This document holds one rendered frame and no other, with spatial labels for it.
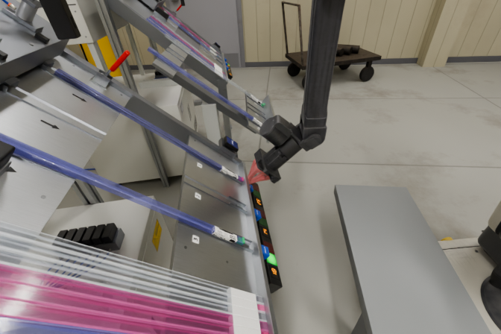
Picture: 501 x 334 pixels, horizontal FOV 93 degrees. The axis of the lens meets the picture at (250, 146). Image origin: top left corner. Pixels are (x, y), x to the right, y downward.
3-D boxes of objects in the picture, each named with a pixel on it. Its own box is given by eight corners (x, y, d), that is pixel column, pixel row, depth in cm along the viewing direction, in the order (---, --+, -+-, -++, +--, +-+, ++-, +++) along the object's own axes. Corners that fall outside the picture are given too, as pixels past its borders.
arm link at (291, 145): (309, 148, 66) (302, 137, 70) (292, 135, 62) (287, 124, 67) (290, 164, 68) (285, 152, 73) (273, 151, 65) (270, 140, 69)
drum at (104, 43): (107, 77, 396) (88, 29, 353) (133, 77, 389) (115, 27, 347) (89, 88, 359) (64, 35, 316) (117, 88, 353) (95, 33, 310)
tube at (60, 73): (240, 180, 73) (242, 177, 72) (240, 183, 72) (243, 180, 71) (57, 72, 49) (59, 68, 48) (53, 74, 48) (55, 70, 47)
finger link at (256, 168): (240, 183, 70) (262, 163, 67) (237, 168, 76) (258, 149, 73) (256, 192, 74) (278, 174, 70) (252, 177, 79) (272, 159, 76)
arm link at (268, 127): (324, 142, 61) (317, 122, 67) (296, 115, 55) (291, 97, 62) (288, 165, 66) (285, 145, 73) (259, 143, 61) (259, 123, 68)
